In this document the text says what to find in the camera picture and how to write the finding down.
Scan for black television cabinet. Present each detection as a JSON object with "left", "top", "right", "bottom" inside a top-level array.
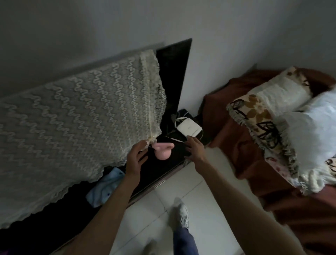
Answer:
[{"left": 0, "top": 108, "right": 210, "bottom": 255}]

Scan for grey sneaker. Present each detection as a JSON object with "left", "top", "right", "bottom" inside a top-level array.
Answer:
[{"left": 169, "top": 198, "right": 190, "bottom": 232}]

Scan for person's right forearm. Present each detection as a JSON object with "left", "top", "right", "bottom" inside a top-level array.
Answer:
[{"left": 195, "top": 160, "right": 308, "bottom": 255}]

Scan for person's left forearm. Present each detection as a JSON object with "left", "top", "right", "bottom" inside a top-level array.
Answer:
[{"left": 54, "top": 175, "right": 141, "bottom": 255}]

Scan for white cable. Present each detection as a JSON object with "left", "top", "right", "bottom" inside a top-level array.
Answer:
[{"left": 165, "top": 110, "right": 205, "bottom": 144}]

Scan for person's blue trouser leg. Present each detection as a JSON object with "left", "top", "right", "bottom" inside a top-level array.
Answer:
[{"left": 173, "top": 226, "right": 203, "bottom": 255}]

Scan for white fluffy pillow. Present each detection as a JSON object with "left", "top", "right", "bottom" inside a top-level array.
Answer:
[{"left": 276, "top": 85, "right": 336, "bottom": 195}]

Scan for floral fringed throw blanket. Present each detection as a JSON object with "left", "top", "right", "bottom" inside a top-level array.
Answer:
[{"left": 226, "top": 66, "right": 336, "bottom": 196}]

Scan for light blue cloth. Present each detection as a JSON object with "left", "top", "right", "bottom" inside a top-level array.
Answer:
[{"left": 86, "top": 167, "right": 125, "bottom": 208}]

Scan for white router box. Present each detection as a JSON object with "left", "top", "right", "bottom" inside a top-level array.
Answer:
[{"left": 175, "top": 117, "right": 203, "bottom": 137}]

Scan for brown bed blanket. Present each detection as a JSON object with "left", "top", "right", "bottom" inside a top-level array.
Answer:
[{"left": 199, "top": 68, "right": 336, "bottom": 255}]

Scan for black flat television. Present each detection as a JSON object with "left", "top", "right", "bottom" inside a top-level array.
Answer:
[{"left": 154, "top": 38, "right": 193, "bottom": 132}]

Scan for white lace cover cloth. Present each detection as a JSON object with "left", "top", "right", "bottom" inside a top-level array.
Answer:
[{"left": 0, "top": 49, "right": 167, "bottom": 229}]

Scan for pink soft toy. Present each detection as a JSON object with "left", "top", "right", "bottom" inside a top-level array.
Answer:
[{"left": 153, "top": 143, "right": 175, "bottom": 161}]

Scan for person's right hand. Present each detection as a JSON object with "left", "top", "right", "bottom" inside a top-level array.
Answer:
[{"left": 184, "top": 135, "right": 207, "bottom": 165}]

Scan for person's left hand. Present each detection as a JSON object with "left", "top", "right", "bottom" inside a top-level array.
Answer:
[{"left": 125, "top": 140, "right": 155, "bottom": 179}]

